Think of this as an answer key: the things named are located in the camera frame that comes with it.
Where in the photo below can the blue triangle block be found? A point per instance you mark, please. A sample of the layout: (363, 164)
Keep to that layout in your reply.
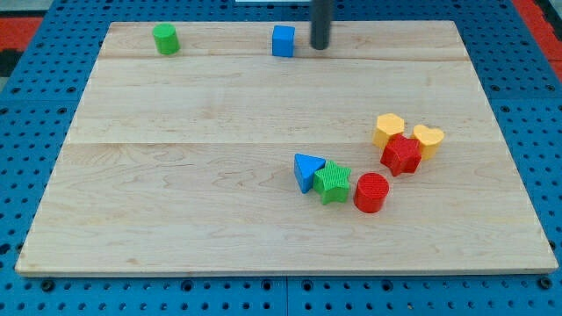
(304, 167)

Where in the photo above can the yellow hexagon block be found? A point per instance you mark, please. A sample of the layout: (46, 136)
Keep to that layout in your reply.
(387, 126)

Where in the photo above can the light wooden board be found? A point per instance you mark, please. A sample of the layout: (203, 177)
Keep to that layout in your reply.
(182, 165)

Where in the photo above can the yellow heart block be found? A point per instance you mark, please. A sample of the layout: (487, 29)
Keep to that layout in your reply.
(430, 140)

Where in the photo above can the red cylinder block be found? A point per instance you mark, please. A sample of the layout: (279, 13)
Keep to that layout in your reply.
(371, 192)

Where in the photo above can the green cylinder block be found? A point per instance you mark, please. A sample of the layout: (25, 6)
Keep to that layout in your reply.
(166, 40)

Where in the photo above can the green star block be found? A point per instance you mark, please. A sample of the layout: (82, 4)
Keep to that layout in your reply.
(332, 183)

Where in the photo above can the red star block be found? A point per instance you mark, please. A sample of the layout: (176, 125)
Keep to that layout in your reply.
(401, 155)

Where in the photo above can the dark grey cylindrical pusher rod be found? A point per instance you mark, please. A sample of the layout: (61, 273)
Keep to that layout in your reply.
(321, 15)

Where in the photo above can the blue cube block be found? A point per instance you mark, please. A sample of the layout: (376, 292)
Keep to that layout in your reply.
(282, 41)

